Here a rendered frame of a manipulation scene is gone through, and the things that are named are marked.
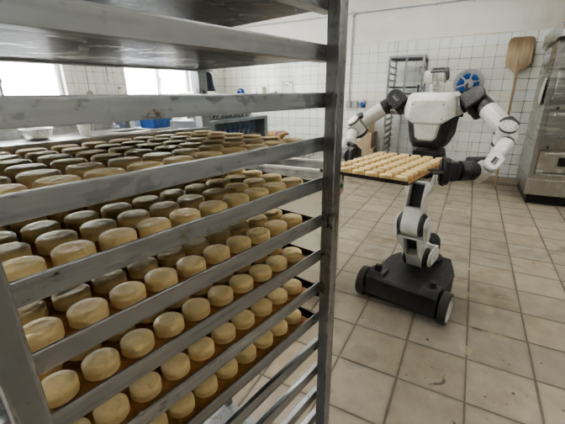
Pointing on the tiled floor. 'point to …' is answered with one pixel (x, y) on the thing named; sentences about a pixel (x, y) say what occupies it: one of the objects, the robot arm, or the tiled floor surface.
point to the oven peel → (517, 50)
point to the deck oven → (546, 130)
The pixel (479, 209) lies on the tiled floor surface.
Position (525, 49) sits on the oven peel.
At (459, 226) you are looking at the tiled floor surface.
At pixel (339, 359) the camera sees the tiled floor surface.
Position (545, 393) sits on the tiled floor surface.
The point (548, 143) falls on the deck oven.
